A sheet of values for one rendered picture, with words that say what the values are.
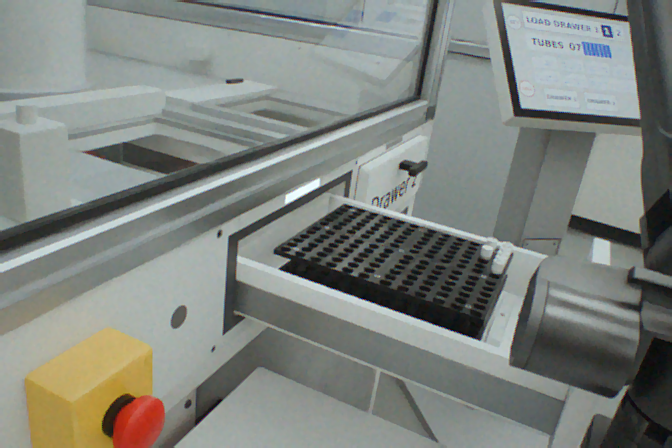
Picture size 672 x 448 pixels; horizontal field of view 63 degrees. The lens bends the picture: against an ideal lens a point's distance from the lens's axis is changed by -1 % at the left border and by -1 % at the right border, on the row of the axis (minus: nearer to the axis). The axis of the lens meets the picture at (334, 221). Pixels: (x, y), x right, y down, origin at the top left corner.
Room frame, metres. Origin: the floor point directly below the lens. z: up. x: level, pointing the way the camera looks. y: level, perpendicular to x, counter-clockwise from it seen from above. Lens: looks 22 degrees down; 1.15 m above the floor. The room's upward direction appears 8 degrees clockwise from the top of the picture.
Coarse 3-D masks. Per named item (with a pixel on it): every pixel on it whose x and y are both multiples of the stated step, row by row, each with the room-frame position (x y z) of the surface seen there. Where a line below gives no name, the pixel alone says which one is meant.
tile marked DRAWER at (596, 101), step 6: (588, 96) 1.30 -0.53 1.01; (594, 96) 1.30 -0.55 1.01; (600, 96) 1.31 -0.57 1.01; (606, 96) 1.32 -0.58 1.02; (612, 96) 1.32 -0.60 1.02; (588, 102) 1.29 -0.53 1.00; (594, 102) 1.29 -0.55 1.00; (600, 102) 1.30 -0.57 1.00; (606, 102) 1.31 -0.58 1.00; (612, 102) 1.31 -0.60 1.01; (588, 108) 1.28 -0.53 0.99; (594, 108) 1.28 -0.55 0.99; (600, 108) 1.29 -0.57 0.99; (606, 108) 1.30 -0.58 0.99; (612, 108) 1.30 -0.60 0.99; (618, 108) 1.31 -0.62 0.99
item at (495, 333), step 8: (504, 296) 0.58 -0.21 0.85; (504, 304) 0.56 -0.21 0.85; (512, 304) 0.57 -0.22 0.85; (504, 312) 0.55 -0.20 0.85; (496, 320) 0.53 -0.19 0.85; (504, 320) 0.53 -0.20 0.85; (496, 328) 0.51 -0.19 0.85; (504, 328) 0.51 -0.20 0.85; (488, 336) 0.49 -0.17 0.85; (496, 336) 0.49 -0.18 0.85; (496, 344) 0.49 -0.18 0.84
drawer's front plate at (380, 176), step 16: (416, 144) 0.96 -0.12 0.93; (384, 160) 0.82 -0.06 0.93; (400, 160) 0.88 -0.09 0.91; (416, 160) 0.98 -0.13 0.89; (368, 176) 0.76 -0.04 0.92; (384, 176) 0.82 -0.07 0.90; (400, 176) 0.90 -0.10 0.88; (416, 176) 1.00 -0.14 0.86; (368, 192) 0.76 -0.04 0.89; (384, 192) 0.83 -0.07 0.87; (400, 192) 0.92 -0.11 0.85
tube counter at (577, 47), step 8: (568, 40) 1.38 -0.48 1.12; (576, 40) 1.39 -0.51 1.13; (576, 48) 1.37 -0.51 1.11; (584, 48) 1.38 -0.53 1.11; (592, 48) 1.39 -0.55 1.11; (600, 48) 1.40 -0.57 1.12; (608, 48) 1.41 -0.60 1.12; (616, 48) 1.42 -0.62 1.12; (624, 48) 1.43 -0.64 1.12; (592, 56) 1.38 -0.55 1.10; (600, 56) 1.39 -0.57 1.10; (608, 56) 1.40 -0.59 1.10; (616, 56) 1.41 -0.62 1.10; (624, 56) 1.42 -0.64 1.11
